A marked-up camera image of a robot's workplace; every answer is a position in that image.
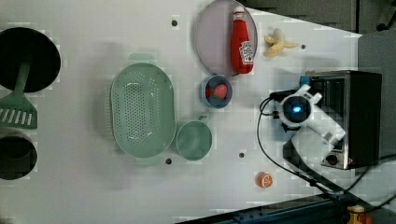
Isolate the small blue bowl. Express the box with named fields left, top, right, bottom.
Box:
left=200, top=75, right=233, bottom=109

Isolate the red ketchup bottle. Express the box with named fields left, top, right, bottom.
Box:
left=231, top=7, right=254, bottom=74

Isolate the black toaster oven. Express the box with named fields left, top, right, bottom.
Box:
left=300, top=70, right=382, bottom=170

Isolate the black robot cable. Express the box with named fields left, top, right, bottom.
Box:
left=256, top=90, right=396, bottom=200

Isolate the green cup with handle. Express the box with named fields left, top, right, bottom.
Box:
left=176, top=116, right=213, bottom=161

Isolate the red toy in bowl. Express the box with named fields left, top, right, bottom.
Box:
left=205, top=84, right=228, bottom=100

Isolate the black cylindrical holder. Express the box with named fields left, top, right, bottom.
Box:
left=0, top=128, right=37, bottom=181

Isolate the green perforated colander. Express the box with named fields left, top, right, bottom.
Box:
left=109, top=53, right=177, bottom=161

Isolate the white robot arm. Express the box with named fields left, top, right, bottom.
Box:
left=279, top=84, right=347, bottom=166

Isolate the orange slice toy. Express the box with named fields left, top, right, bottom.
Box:
left=256, top=172, right=273, bottom=189

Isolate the black round container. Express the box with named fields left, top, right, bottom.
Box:
left=0, top=27, right=61, bottom=92

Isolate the grey round plate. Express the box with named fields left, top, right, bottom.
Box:
left=193, top=0, right=258, bottom=77

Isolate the peeled banana toy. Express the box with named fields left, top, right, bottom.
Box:
left=263, top=28, right=298, bottom=58

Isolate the green spatula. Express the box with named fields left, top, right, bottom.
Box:
left=0, top=62, right=37, bottom=130

